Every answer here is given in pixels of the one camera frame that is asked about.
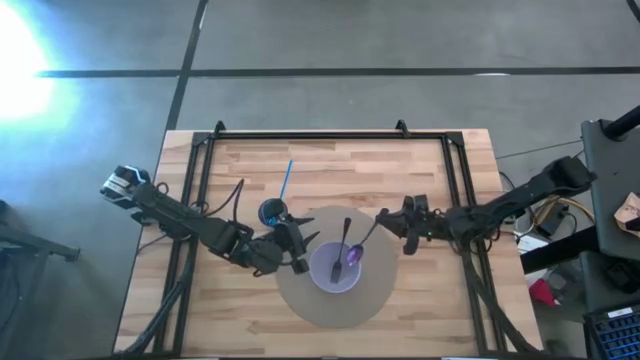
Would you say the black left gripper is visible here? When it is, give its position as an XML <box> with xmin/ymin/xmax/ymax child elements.
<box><xmin>242</xmin><ymin>214</ymin><xmax>322</xmax><ymax>277</ymax></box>

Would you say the blue glass cup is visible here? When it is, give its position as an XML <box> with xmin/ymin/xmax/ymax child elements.
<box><xmin>257</xmin><ymin>197</ymin><xmax>290</xmax><ymax>229</ymax></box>

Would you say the black fork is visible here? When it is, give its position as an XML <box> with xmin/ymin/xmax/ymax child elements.
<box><xmin>330</xmin><ymin>217</ymin><xmax>354</xmax><ymax>285</ymax></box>

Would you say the grey cart top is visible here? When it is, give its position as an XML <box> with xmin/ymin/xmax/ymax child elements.
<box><xmin>581</xmin><ymin>118</ymin><xmax>640</xmax><ymax>261</ymax></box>

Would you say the white paper sheet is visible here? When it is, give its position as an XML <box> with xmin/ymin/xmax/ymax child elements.
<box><xmin>514</xmin><ymin>230</ymin><xmax>550</xmax><ymax>256</ymax></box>

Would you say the blue drinking straw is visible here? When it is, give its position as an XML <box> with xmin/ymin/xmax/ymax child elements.
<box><xmin>277</xmin><ymin>159</ymin><xmax>295</xmax><ymax>202</ymax></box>

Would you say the black pole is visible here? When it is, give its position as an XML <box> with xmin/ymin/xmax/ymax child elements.
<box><xmin>602</xmin><ymin>105</ymin><xmax>640</xmax><ymax>140</ymax></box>

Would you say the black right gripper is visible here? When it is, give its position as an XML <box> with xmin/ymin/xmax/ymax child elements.
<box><xmin>375</xmin><ymin>193</ymin><xmax>449</xmax><ymax>257</ymax></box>

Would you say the black power box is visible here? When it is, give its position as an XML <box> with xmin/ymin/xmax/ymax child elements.
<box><xmin>533</xmin><ymin>202</ymin><xmax>570</xmax><ymax>237</ymax></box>

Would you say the red item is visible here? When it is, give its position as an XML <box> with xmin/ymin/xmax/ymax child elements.
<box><xmin>528</xmin><ymin>278</ymin><xmax>556</xmax><ymax>307</ymax></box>

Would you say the black metal table frame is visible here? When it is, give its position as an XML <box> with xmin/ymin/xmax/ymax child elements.
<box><xmin>113</xmin><ymin>119</ymin><xmax>544</xmax><ymax>359</ymax></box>

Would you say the black metal stand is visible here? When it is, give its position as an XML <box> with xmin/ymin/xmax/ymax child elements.
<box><xmin>0</xmin><ymin>199</ymin><xmax>81</xmax><ymax>264</ymax></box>

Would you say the pale lilac bowl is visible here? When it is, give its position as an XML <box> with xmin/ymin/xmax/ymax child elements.
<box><xmin>308</xmin><ymin>240</ymin><xmax>363</xmax><ymax>295</ymax></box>

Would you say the black beam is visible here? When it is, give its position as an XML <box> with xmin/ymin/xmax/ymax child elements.
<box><xmin>519</xmin><ymin>227</ymin><xmax>601</xmax><ymax>275</ymax></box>

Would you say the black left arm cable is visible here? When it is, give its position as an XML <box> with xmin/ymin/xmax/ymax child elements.
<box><xmin>199</xmin><ymin>178</ymin><xmax>246</xmax><ymax>224</ymax></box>

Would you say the yellow cable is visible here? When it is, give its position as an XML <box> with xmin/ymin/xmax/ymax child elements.
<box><xmin>532</xmin><ymin>194</ymin><xmax>596</xmax><ymax>226</ymax></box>

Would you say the round beige placemat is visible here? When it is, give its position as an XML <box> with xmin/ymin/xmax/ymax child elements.
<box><xmin>274</xmin><ymin>205</ymin><xmax>400</xmax><ymax>330</ymax></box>

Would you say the iridescent purple spoon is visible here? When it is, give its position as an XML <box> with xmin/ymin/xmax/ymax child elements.
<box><xmin>345</xmin><ymin>221</ymin><xmax>381</xmax><ymax>268</ymax></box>

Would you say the crumpled brown paper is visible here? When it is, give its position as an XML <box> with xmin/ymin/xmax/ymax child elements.
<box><xmin>613</xmin><ymin>192</ymin><xmax>640</xmax><ymax>232</ymax></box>

